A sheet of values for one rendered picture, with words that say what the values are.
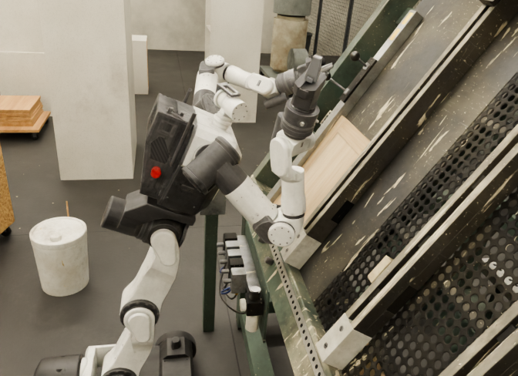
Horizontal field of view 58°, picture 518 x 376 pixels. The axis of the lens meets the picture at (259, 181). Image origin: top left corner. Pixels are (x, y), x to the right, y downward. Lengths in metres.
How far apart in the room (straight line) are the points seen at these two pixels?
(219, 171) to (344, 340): 0.55
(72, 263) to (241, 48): 3.40
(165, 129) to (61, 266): 1.58
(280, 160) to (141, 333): 0.92
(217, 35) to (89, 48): 1.90
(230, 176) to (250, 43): 4.25
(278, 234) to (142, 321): 0.71
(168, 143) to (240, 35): 4.08
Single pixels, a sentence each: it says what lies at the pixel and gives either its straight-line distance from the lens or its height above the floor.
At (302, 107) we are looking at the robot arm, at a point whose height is 1.52.
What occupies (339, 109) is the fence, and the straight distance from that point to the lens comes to 1.89.
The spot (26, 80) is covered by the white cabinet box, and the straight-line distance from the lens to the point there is 5.86.
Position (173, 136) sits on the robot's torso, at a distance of 1.42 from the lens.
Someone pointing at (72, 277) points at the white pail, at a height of 0.12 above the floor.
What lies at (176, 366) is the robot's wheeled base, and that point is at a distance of 2.24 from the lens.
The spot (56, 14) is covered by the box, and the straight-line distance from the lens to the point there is 3.90.
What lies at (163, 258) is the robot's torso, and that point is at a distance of 1.65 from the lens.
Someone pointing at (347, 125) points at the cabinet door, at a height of 1.29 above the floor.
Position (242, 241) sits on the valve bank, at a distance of 2.01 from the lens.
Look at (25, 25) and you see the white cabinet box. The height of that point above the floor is 1.00.
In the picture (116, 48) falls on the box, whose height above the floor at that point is 1.12.
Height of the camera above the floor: 1.85
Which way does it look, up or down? 26 degrees down
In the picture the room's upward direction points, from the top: 5 degrees clockwise
